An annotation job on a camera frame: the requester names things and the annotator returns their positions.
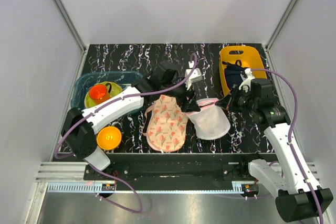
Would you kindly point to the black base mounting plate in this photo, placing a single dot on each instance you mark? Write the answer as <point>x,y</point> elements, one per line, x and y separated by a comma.
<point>183,172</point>

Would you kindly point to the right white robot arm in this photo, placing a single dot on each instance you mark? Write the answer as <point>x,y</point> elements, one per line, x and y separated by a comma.
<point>297,193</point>

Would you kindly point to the orange plastic bowl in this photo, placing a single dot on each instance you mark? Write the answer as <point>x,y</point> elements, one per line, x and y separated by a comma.
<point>109,138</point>

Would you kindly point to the orange plastic cup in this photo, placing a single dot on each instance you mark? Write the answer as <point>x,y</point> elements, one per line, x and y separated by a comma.
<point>99,94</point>

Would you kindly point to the teal transparent plastic bin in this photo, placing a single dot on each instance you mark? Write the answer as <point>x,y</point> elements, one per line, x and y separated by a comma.
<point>123,78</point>

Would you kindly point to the aluminium frame rail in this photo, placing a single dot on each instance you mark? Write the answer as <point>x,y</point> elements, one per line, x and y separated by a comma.
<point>70,25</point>

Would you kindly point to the yellow plastic basket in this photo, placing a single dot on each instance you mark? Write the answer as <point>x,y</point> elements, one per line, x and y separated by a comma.
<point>249,57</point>

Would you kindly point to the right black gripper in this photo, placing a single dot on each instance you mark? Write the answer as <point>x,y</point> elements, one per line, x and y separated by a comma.
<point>225,102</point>

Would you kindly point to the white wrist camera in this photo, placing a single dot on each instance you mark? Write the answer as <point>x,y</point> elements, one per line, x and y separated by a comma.
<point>195,76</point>
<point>247,77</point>

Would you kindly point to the white mesh laundry bag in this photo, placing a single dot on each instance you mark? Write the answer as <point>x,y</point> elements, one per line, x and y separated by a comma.
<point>210,122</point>

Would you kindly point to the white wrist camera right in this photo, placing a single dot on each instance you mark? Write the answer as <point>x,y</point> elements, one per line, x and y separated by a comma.
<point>247,77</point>

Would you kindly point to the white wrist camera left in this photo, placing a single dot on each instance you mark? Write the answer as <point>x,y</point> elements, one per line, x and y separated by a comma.
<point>195,76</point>

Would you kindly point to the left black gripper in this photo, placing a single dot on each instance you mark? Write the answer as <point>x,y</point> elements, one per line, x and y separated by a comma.
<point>190,105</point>

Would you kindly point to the navy blue bra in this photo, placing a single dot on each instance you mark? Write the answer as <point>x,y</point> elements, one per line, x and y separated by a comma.
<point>234,73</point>

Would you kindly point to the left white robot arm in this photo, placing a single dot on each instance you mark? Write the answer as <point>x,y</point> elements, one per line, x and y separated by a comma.
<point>81,126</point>

